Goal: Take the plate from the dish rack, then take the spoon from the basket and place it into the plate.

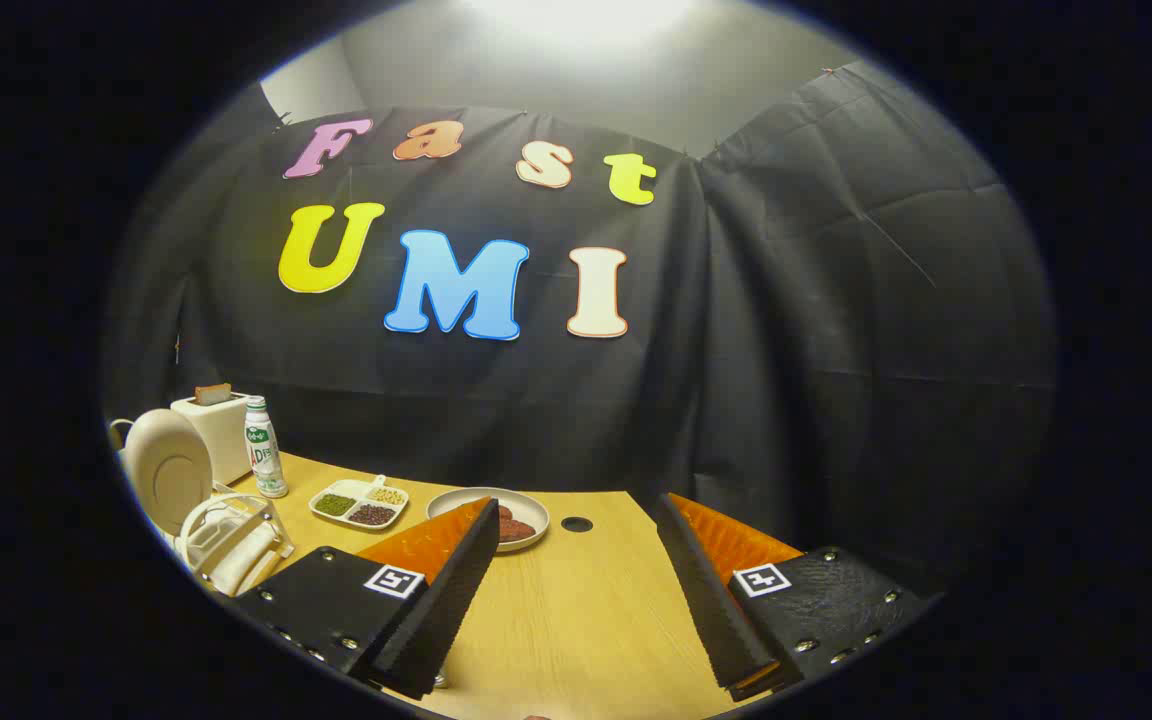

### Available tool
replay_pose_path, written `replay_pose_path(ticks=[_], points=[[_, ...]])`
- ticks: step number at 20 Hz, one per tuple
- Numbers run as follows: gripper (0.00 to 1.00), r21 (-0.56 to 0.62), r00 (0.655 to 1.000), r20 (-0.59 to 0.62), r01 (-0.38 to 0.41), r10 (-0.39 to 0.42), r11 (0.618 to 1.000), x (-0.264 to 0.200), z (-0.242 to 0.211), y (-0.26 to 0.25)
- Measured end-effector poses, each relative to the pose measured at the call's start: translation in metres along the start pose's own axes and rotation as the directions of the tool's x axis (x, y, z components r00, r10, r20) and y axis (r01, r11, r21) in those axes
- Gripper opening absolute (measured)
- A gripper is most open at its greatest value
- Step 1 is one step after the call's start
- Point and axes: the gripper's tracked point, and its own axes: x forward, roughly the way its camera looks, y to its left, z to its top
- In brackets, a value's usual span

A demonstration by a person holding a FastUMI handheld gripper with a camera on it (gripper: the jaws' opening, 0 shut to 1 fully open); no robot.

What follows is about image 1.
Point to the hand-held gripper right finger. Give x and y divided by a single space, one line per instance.
711 600

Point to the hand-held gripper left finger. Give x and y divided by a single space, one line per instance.
441 610

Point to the beige plate with meat patties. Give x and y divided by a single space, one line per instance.
456 503

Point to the white divided dish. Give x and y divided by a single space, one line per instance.
346 489

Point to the pile of dark red beans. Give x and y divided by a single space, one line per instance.
372 515

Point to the pile of yellow beans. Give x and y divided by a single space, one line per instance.
388 496

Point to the pile of green beans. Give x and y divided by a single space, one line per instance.
334 505

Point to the black backdrop cloth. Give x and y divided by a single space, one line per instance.
536 410

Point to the white green label drink bottle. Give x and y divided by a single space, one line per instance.
265 455

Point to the white toaster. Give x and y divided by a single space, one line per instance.
226 440

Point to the toasted bread slice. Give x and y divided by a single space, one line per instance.
213 393

